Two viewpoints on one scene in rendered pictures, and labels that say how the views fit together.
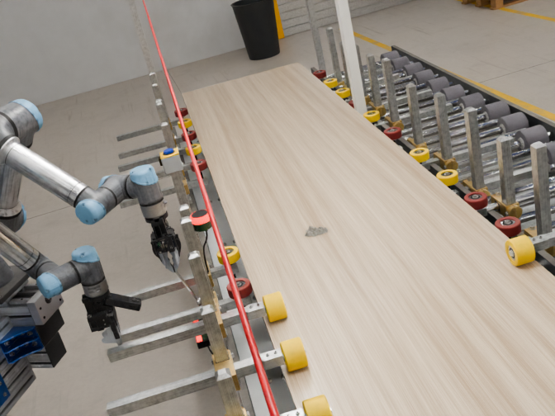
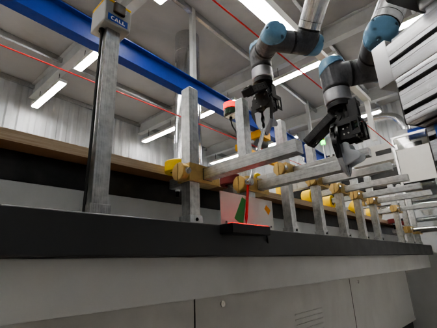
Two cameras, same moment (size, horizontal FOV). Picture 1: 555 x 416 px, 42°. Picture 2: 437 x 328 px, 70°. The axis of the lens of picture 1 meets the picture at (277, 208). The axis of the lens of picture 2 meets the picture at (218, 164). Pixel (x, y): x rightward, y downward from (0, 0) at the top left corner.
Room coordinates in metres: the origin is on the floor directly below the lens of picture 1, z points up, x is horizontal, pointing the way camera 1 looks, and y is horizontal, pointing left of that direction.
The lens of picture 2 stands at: (2.81, 0.99, 0.59)
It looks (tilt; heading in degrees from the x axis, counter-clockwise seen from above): 18 degrees up; 229
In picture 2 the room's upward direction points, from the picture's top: 2 degrees counter-clockwise
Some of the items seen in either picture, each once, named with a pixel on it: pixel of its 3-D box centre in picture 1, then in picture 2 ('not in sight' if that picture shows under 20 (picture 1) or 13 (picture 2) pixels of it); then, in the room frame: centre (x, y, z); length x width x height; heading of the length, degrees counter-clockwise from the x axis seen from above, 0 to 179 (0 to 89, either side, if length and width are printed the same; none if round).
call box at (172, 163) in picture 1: (171, 162); (110, 23); (2.59, 0.35, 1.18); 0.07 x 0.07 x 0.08; 6
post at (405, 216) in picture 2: not in sight; (404, 213); (0.10, 0.07, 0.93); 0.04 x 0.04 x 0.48; 6
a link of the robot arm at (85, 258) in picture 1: (87, 265); (334, 76); (2.01, 0.61, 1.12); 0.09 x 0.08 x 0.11; 125
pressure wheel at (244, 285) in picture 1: (242, 297); (231, 190); (2.06, 0.18, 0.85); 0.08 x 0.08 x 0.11
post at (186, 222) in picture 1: (204, 282); (245, 161); (2.09, 0.29, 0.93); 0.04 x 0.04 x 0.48; 6
